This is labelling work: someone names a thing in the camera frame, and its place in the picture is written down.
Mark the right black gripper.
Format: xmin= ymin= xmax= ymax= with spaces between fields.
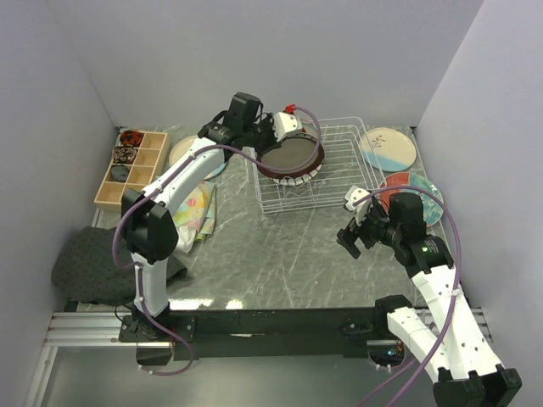
xmin=336 ymin=200 xmax=401 ymax=258

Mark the maroon rim beige plate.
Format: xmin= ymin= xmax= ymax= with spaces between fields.
xmin=256 ymin=133 xmax=325 ymax=179

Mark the blue striped white plate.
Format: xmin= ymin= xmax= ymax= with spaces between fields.
xmin=271 ymin=164 xmax=322 ymax=187

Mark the red teal floral plate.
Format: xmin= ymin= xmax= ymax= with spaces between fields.
xmin=379 ymin=171 xmax=444 ymax=227

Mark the cream blue plate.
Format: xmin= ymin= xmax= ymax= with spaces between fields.
xmin=168 ymin=135 xmax=227 ymax=181
xmin=360 ymin=127 xmax=417 ymax=172

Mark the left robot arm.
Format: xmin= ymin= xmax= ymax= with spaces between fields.
xmin=111 ymin=92 xmax=278 ymax=341

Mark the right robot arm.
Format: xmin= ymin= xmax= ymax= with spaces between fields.
xmin=337 ymin=186 xmax=522 ymax=406

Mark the floral pastel cloth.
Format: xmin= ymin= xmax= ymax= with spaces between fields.
xmin=173 ymin=181 xmax=216 ymax=242

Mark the wooden compartment box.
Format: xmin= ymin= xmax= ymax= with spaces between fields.
xmin=94 ymin=129 xmax=170 ymax=212

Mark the red black fabric item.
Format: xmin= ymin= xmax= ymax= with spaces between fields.
xmin=119 ymin=130 xmax=144 ymax=148

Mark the patterned brown fabric item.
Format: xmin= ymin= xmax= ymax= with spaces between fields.
xmin=112 ymin=146 xmax=137 ymax=165

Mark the grey fabric item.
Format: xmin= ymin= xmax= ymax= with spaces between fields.
xmin=109 ymin=164 xmax=130 ymax=183

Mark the black table front beam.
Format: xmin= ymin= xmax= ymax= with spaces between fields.
xmin=118 ymin=307 xmax=425 ymax=361

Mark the dark dotted cloth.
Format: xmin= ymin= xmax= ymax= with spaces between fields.
xmin=51 ymin=226 xmax=188 ymax=305

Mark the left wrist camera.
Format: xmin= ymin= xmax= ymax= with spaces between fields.
xmin=272 ymin=104 xmax=303 ymax=142

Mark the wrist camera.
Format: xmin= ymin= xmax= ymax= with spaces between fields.
xmin=272 ymin=104 xmax=303 ymax=142
xmin=344 ymin=186 xmax=372 ymax=226

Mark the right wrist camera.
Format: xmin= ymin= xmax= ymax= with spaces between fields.
xmin=344 ymin=186 xmax=372 ymax=226

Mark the white wire dish rack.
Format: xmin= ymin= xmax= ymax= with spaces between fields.
xmin=252 ymin=116 xmax=385 ymax=214

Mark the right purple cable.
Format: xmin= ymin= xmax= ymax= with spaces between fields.
xmin=355 ymin=186 xmax=462 ymax=407

